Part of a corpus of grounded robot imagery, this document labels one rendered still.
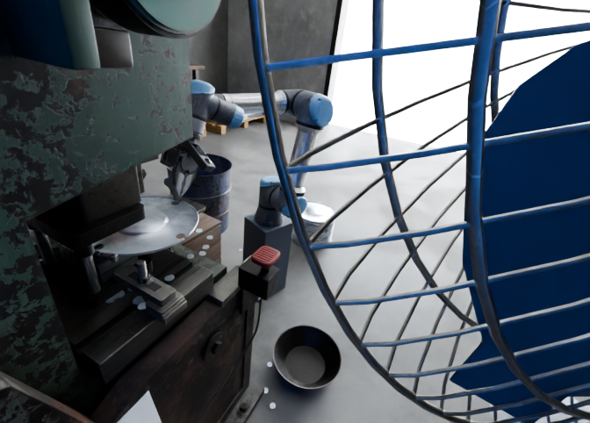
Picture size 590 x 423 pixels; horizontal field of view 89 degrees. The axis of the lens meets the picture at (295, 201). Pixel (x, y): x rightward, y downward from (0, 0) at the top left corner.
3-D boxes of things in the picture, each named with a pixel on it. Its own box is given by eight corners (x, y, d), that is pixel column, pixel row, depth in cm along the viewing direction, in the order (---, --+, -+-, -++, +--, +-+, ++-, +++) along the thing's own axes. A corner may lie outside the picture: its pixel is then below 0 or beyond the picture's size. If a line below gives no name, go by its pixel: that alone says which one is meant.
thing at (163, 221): (47, 233, 72) (46, 230, 72) (142, 189, 96) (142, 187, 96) (140, 272, 64) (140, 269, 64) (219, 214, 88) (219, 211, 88)
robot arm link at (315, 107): (285, 206, 147) (315, 92, 128) (305, 220, 137) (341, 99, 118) (265, 208, 139) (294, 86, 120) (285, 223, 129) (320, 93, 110)
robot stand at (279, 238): (266, 270, 184) (271, 207, 163) (284, 288, 173) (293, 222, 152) (241, 283, 173) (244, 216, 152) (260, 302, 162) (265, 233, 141)
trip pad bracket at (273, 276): (248, 302, 93) (250, 252, 84) (274, 316, 90) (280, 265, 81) (236, 315, 89) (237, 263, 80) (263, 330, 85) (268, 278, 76)
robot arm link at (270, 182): (273, 195, 155) (275, 170, 149) (289, 205, 146) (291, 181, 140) (253, 199, 148) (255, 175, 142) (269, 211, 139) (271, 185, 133)
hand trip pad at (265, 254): (262, 265, 85) (263, 243, 81) (280, 273, 83) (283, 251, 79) (248, 279, 79) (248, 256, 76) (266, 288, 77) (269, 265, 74)
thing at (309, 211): (287, 205, 214) (287, 204, 214) (320, 199, 229) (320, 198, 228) (310, 225, 193) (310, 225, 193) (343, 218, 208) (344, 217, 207)
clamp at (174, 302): (135, 276, 73) (129, 242, 68) (187, 306, 67) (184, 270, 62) (111, 291, 68) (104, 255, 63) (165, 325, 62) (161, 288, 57)
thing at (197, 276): (105, 232, 97) (102, 216, 94) (214, 289, 80) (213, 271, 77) (-16, 288, 72) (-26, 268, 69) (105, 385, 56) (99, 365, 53)
